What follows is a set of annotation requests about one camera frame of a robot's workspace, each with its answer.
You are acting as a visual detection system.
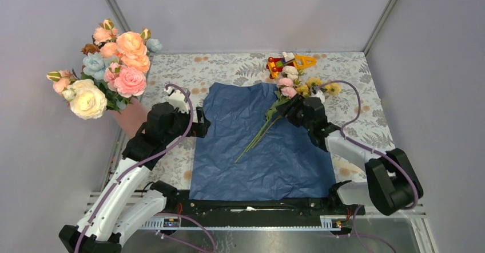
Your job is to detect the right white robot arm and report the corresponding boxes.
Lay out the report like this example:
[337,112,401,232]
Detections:
[276,94,424,216]

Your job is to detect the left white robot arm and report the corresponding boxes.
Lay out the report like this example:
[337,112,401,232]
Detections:
[59,84,208,252]

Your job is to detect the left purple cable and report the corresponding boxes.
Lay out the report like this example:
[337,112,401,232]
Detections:
[74,84,218,253]

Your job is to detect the floral patterned table mat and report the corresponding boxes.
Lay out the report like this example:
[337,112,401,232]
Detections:
[141,52,395,189]

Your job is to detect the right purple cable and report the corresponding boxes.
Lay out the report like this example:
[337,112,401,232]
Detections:
[318,80,420,253]

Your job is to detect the pink ceramic vase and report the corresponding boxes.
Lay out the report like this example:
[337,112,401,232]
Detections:
[109,98,148,139]

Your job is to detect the pink rose stem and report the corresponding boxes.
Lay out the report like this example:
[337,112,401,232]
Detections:
[102,62,147,105]

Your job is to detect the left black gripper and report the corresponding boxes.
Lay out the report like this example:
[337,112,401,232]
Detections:
[163,104,210,144]

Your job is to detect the flowers in vase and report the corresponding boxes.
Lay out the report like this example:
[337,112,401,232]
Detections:
[46,19,163,120]

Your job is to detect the colourful toy block car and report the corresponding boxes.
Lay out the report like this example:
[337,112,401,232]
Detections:
[266,52,317,79]

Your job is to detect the blue paper bouquet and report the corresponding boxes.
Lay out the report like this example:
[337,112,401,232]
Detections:
[189,66,336,201]

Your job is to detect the white slotted cable duct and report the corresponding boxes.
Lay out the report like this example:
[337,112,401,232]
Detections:
[140,214,352,231]

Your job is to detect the purple cable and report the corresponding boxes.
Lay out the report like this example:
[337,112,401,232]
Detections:
[318,80,420,253]
[74,84,218,253]

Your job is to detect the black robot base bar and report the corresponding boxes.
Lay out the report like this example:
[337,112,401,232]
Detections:
[143,181,365,224]

